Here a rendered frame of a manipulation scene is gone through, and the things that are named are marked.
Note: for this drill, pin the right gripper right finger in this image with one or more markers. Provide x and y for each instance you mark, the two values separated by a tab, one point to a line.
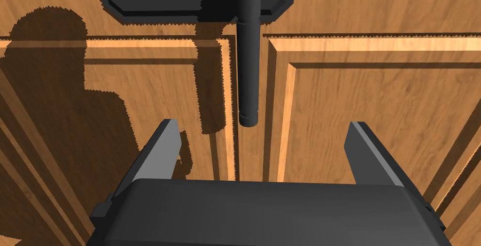
370	159

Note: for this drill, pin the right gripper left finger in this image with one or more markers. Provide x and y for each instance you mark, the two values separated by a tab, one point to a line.
158	159

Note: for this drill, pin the brown wooden door leaf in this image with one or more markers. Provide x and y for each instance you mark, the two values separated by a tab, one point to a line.
357	118

